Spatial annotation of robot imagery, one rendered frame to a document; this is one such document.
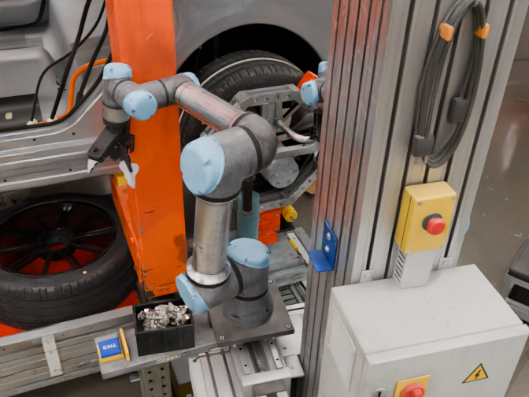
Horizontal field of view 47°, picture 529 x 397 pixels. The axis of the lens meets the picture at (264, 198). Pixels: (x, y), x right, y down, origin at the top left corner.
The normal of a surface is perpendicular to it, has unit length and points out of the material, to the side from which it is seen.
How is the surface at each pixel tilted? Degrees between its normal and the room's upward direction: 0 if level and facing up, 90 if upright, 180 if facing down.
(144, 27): 90
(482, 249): 0
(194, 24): 90
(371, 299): 0
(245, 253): 7
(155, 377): 90
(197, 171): 82
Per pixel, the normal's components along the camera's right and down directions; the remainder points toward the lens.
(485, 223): 0.03, -0.82
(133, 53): 0.37, 0.54
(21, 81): 0.32, -0.04
